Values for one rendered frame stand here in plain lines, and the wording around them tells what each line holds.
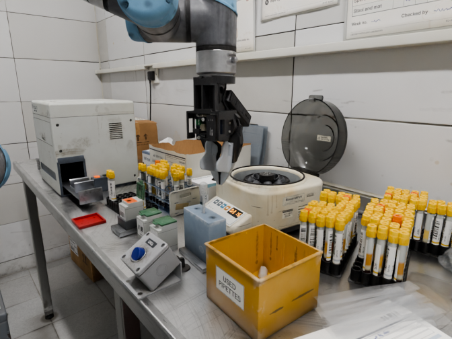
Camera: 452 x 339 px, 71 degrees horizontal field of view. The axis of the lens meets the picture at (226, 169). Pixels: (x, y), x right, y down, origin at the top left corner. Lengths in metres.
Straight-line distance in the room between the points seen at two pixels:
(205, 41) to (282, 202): 0.39
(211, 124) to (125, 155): 0.67
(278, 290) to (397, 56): 0.67
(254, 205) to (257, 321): 0.33
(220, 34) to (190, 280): 0.44
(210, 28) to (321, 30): 0.52
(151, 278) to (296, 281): 0.24
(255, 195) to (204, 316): 0.31
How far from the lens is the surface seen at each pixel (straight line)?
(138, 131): 1.62
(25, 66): 2.44
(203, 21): 0.60
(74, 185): 1.05
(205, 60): 0.60
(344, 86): 1.00
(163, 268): 0.59
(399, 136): 0.94
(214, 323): 0.53
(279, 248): 0.59
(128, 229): 0.81
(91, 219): 0.94
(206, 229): 0.61
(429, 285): 0.71
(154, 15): 0.46
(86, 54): 2.54
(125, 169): 1.21
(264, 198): 0.73
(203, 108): 0.58
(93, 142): 1.16
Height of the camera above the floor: 1.22
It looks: 14 degrees down
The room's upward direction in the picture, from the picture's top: straight up
